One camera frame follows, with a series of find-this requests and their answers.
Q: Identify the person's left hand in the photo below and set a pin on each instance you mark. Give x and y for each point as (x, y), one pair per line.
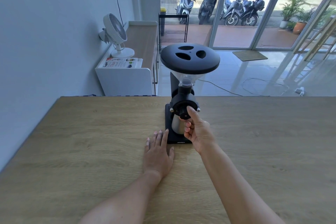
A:
(157, 157)

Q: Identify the person's right hand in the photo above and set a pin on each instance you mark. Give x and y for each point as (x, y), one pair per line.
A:
(200, 133)

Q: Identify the person's left middle finger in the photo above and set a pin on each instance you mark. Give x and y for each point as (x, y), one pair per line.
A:
(160, 138)

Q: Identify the person's right thumb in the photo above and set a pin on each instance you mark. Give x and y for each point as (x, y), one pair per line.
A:
(192, 114)

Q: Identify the person's left thumb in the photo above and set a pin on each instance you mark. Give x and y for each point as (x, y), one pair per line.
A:
(171, 152)

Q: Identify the person's left little finger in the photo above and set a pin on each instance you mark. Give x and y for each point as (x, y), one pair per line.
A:
(147, 144)

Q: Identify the steel dosing cup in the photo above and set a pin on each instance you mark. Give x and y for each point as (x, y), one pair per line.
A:
(178, 126)

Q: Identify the person's right forearm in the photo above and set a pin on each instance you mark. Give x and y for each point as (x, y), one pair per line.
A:
(236, 187)

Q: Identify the person's left forearm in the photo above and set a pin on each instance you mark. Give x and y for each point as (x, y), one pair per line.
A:
(126, 200)

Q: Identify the black coffee grinder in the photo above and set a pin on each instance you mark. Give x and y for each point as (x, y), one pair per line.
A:
(189, 58)

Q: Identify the brown door mat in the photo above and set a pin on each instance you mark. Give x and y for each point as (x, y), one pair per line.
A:
(249, 55)

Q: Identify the white wooden-top cabinet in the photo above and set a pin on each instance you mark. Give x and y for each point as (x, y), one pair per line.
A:
(139, 48)

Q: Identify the white illustrated book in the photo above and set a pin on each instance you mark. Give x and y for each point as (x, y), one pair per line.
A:
(120, 63)

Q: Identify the yellow-lidded bin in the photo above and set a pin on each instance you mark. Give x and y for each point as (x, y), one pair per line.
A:
(163, 13)

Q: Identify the white-framed glass door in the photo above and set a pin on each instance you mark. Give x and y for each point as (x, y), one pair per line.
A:
(219, 8)

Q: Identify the black scooter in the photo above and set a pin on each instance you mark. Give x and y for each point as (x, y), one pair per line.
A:
(207, 6)

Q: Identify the blue white scooter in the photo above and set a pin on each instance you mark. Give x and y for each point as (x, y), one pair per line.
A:
(185, 4)

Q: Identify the white power adapter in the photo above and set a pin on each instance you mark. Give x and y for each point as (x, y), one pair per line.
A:
(300, 91)

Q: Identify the grey motorcycle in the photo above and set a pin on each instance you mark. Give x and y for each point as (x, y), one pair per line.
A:
(232, 11)

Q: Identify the white desk fan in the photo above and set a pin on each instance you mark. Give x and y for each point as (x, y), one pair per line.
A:
(115, 28)

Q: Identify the dark blue motorcycle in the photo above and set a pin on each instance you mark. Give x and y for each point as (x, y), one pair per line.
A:
(253, 8)

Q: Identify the plant in terracotta pot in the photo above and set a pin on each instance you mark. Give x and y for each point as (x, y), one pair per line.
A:
(299, 27)

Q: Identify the palm plant in white pot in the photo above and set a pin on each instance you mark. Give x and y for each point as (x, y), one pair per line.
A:
(291, 6)

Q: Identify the wooden ladder rack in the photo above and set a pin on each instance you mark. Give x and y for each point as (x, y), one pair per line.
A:
(319, 29)

